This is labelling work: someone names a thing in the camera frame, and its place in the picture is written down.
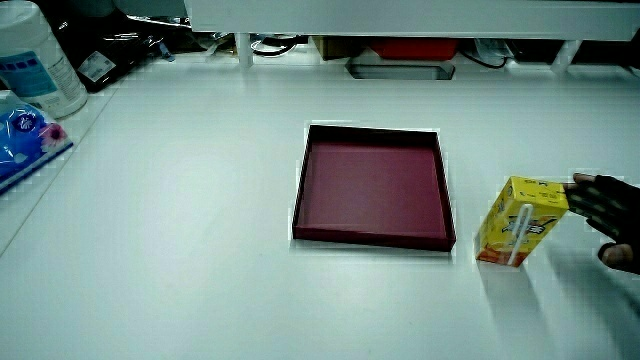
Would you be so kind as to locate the black plastic bag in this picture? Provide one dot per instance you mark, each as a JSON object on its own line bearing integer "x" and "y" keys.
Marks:
{"x": 107, "y": 50}

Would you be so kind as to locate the red box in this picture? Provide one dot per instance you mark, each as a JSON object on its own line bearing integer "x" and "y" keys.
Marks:
{"x": 414, "y": 48}

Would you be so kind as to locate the grey metal tray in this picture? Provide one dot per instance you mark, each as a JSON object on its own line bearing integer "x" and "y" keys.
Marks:
{"x": 400, "y": 71}

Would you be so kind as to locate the white wet wipes canister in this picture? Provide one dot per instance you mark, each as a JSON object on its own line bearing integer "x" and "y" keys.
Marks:
{"x": 35, "y": 65}

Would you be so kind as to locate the person's right hand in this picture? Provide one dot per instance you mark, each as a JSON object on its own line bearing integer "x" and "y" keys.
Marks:
{"x": 612, "y": 207}

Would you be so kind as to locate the brown cardboard box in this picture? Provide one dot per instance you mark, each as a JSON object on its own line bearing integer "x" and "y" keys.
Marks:
{"x": 331, "y": 47}

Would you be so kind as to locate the white shelf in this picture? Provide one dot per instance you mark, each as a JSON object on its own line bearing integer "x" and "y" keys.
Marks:
{"x": 400, "y": 17}

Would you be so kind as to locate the dark red square tray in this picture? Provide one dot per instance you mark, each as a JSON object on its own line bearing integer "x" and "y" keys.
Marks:
{"x": 372, "y": 192}

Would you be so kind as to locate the blue tissue pack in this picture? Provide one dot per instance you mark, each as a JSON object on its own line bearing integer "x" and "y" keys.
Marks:
{"x": 22, "y": 140}

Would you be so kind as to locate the yellow ice redtea carton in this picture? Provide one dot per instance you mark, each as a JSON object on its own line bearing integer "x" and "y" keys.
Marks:
{"x": 520, "y": 220}

